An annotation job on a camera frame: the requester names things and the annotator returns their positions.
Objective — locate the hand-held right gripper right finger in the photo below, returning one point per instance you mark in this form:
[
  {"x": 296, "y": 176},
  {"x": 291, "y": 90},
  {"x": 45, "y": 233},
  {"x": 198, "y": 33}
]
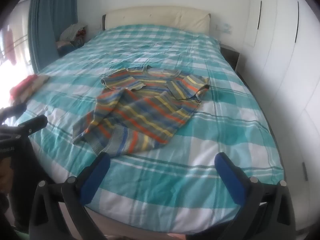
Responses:
[{"x": 229, "y": 177}]

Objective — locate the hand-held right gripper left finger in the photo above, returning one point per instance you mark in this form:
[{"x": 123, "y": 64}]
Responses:
[{"x": 96, "y": 177}]

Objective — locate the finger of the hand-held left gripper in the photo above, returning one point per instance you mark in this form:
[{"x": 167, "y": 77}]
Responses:
[
  {"x": 18, "y": 108},
  {"x": 33, "y": 124}
]

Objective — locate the striped knit shirt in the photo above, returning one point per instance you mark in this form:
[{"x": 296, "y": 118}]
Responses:
[{"x": 147, "y": 105}]

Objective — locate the folded red and beige clothes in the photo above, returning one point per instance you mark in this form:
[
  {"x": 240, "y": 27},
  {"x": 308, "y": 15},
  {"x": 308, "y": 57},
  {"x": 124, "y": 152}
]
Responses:
[{"x": 26, "y": 86}]

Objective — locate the pile of clothes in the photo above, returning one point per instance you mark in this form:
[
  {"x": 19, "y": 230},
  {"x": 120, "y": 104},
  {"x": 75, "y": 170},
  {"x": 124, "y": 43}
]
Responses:
[{"x": 73, "y": 35}]

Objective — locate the teal plaid blanket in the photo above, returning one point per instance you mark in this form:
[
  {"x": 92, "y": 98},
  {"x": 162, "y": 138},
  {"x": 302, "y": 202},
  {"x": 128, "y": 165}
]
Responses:
[{"x": 175, "y": 160}]

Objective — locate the teal curtain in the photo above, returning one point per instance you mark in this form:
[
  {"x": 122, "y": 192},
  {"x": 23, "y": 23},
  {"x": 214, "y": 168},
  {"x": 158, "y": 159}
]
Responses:
[{"x": 41, "y": 27}]

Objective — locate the dark nightstand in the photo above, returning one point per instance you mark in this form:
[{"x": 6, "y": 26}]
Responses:
[{"x": 231, "y": 55}]

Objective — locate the white wardrobe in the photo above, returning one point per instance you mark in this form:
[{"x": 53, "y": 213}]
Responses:
[{"x": 282, "y": 55}]

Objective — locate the cream pillow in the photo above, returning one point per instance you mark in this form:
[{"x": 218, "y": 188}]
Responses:
[{"x": 160, "y": 18}]

